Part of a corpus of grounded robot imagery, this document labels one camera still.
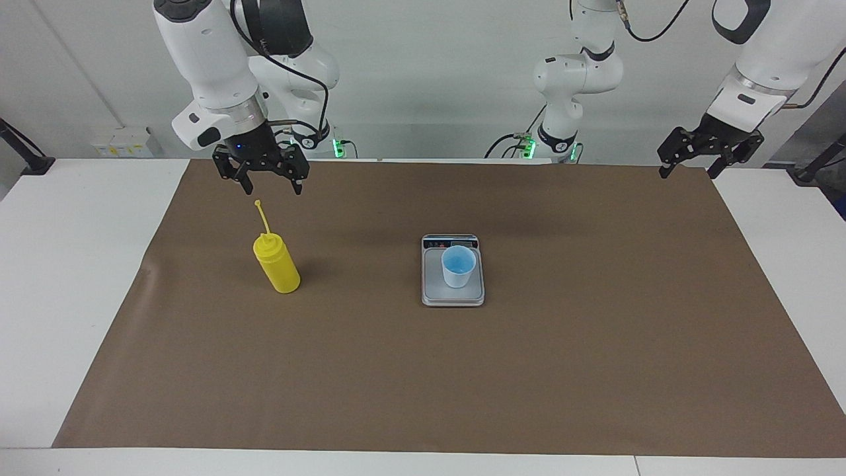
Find light blue plastic cup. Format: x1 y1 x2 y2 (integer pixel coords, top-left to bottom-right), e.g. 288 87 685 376
441 245 477 289

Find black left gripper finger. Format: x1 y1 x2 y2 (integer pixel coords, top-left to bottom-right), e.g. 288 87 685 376
657 125 699 180
708 132 766 181

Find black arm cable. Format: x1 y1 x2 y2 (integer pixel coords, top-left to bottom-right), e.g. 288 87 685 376
618 0 846 110
230 0 331 143

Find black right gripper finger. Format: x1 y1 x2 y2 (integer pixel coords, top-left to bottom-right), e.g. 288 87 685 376
264 145 311 195
212 146 256 196

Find white wall socket box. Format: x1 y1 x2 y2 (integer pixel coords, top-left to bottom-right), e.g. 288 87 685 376
91 127 153 158

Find black clamp stand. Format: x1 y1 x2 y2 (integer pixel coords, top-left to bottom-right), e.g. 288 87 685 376
793 132 846 184
0 118 56 176

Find black base cable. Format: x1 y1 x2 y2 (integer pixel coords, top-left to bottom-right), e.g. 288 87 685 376
484 104 549 159

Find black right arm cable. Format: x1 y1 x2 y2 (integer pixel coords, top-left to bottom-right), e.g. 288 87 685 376
230 0 331 143

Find yellow squeeze bottle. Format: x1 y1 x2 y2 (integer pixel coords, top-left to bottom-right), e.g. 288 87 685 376
253 200 301 294

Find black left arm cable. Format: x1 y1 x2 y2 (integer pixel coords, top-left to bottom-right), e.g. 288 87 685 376
618 0 846 110

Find brown paper table mat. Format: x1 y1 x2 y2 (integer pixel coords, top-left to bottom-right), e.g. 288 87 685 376
52 157 846 458

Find silver digital kitchen scale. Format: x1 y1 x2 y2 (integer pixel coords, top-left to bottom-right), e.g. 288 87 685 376
421 233 485 308

